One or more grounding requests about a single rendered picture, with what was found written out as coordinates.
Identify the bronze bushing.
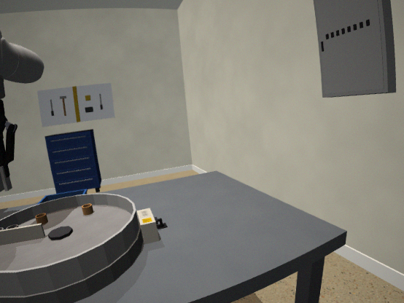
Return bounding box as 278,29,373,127
82,204,93,215
35,213,48,225

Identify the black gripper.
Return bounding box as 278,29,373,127
0,99,18,192

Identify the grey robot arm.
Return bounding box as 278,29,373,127
0,30,44,99

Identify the blue open tray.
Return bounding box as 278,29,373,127
37,189,88,205

